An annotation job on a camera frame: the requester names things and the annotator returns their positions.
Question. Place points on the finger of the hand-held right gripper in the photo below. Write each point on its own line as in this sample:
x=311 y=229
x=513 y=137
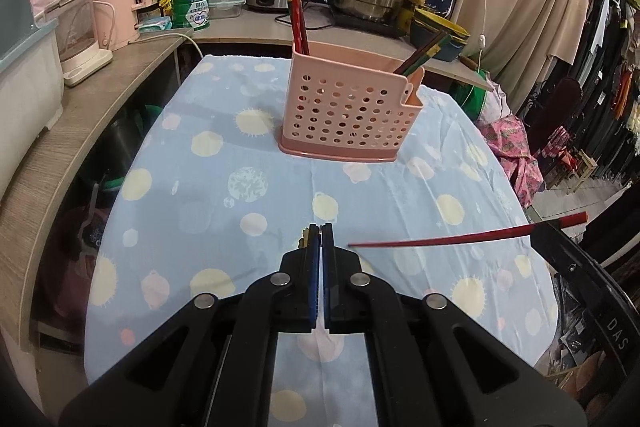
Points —
x=585 y=277

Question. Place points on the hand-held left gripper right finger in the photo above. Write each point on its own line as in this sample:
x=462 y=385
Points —
x=329 y=287

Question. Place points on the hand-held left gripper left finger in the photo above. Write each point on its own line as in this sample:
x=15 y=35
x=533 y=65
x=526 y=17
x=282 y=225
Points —
x=312 y=287

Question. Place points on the gold flower spoon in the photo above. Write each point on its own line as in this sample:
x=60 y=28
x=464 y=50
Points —
x=303 y=240

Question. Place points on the pink perforated utensil basket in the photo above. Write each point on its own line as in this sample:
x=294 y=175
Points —
x=345 y=107

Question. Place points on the dark brown chopstick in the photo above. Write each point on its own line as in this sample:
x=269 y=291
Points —
x=411 y=57

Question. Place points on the dark red chopstick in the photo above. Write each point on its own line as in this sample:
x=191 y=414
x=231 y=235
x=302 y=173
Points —
x=300 y=17

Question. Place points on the wooden stool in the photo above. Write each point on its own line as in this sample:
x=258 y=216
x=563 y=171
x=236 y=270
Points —
x=580 y=169

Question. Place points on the blue planet print tablecloth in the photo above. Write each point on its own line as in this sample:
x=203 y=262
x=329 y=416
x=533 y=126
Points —
x=210 y=207

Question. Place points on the pink floral cloth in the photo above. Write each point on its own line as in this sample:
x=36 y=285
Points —
x=510 y=152

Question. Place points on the black chair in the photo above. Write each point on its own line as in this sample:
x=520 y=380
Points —
x=550 y=117

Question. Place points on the hanging clothes rack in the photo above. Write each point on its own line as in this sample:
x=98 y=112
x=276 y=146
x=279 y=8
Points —
x=610 y=72

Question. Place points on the green bucket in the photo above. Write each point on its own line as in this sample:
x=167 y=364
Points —
x=472 y=99

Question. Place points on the black induction cooktop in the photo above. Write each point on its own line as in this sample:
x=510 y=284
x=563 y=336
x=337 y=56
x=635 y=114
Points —
x=370 y=24

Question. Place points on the stack of dark bowls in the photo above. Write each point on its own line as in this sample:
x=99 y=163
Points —
x=440 y=32

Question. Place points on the glass food container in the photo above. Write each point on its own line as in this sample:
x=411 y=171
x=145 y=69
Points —
x=227 y=6

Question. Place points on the wet wipes pack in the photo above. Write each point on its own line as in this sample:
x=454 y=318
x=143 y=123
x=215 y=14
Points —
x=156 y=25

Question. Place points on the green milk powder can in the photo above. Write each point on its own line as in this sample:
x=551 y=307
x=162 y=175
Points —
x=192 y=4

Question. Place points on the pink electric kettle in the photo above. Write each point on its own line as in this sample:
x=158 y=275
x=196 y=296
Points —
x=117 y=7

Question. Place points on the white appliance clear lid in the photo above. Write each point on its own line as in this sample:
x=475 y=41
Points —
x=77 y=37

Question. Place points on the white storage box blue lid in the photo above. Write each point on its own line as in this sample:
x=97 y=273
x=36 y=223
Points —
x=25 y=82

